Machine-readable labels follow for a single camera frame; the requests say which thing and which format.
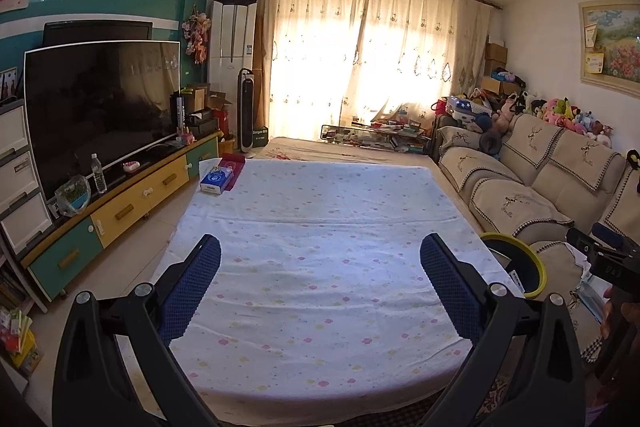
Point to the black box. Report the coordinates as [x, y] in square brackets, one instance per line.
[202, 122]

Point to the white standing air conditioner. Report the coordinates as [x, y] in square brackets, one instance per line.
[231, 37]

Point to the tall white box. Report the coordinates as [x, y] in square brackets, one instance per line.
[179, 112]

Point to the blue and white tissue box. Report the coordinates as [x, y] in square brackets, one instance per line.
[216, 181]

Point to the red bag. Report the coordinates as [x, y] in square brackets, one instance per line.
[440, 107]

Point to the black and yellow plush toy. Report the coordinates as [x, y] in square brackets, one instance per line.
[633, 158]

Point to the black tower fan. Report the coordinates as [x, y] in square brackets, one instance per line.
[246, 109]

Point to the open brown cardboard box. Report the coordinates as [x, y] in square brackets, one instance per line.
[212, 99]

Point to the beige sofa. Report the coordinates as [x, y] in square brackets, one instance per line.
[540, 177]

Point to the photo frame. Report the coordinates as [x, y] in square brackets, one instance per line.
[7, 84]

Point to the yellow and teal TV cabinet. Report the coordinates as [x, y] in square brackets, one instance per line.
[130, 207]

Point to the clear water bottle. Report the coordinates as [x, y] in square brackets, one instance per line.
[98, 174]

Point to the blue plastic packet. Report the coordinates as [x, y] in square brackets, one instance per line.
[592, 297]

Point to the small pink object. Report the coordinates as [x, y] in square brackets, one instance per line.
[131, 166]

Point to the white drawer unit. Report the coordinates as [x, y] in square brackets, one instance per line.
[17, 187]

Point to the dark round cushion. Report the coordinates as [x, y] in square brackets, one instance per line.
[490, 139]

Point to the small black television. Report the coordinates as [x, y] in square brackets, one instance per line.
[95, 32]

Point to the dotted white tablecloth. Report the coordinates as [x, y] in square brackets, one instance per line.
[320, 257]

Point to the floral beige sheet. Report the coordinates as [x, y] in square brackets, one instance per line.
[300, 144]

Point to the red flat box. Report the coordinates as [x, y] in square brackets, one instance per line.
[232, 159]

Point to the cluttered glass coffee table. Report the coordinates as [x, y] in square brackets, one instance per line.
[375, 134]

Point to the framed flower painting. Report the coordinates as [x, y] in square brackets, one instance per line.
[617, 42]

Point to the bookshelf with books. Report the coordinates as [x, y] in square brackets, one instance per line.
[15, 322]

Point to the pile of plush toys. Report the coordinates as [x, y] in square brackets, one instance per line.
[565, 112]

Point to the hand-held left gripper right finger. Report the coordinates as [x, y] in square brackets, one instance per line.
[450, 287]

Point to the crumpled white paper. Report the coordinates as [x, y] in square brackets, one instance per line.
[580, 257]

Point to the blue starry bag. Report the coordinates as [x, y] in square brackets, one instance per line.
[465, 105]

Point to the beige embroidered curtain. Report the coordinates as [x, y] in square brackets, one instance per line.
[370, 42]

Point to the large curved television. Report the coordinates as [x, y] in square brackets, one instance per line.
[100, 107]

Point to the patterned rug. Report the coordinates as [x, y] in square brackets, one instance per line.
[495, 394]

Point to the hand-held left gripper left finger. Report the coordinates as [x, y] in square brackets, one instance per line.
[192, 287]

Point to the tall brown board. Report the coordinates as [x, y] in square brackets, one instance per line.
[260, 67]

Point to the person's right hand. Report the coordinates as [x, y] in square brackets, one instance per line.
[609, 312]

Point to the green box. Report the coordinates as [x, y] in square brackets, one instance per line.
[260, 138]

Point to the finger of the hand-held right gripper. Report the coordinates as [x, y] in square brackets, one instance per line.
[607, 234]

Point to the blue round cushion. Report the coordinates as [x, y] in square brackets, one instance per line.
[482, 121]

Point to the pink artificial flowers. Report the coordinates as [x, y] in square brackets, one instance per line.
[196, 34]

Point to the yellow rimmed blue bin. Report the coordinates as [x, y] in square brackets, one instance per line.
[505, 252]

